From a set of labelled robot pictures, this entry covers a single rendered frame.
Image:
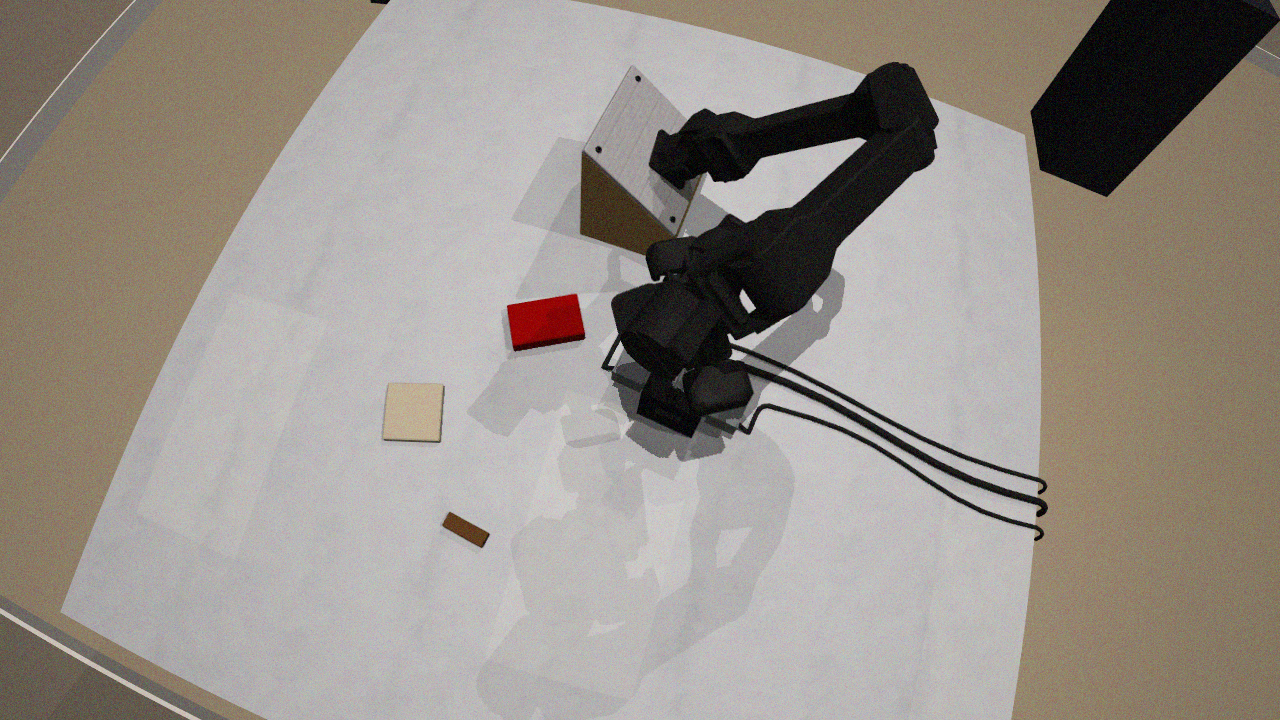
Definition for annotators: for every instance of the red flat block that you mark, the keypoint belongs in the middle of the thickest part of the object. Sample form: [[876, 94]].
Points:
[[545, 322]]

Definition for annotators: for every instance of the tan square tile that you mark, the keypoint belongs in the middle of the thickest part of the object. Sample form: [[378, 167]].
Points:
[[413, 412]]

